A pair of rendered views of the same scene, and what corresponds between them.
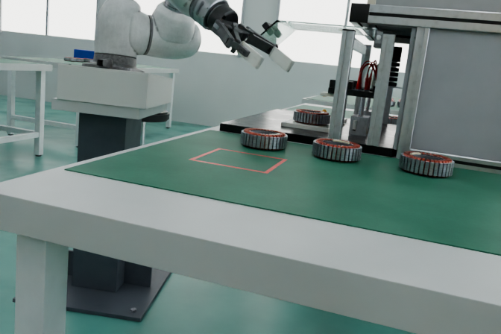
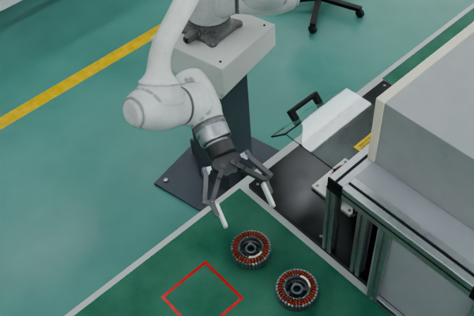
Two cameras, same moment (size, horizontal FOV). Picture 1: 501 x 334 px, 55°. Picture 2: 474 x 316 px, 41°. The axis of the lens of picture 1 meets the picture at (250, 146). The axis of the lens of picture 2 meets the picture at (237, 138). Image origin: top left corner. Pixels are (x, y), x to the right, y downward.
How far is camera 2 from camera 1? 1.51 m
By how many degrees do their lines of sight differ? 48
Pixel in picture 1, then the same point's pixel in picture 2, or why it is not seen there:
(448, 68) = (408, 269)
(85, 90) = (175, 64)
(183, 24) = not seen: outside the picture
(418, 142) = (385, 295)
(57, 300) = not seen: outside the picture
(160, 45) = (249, 11)
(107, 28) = not seen: hidden behind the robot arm
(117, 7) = not seen: outside the picture
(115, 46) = (200, 19)
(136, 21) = not seen: outside the picture
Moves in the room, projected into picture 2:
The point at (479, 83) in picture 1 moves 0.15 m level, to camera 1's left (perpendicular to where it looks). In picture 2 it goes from (432, 295) to (370, 266)
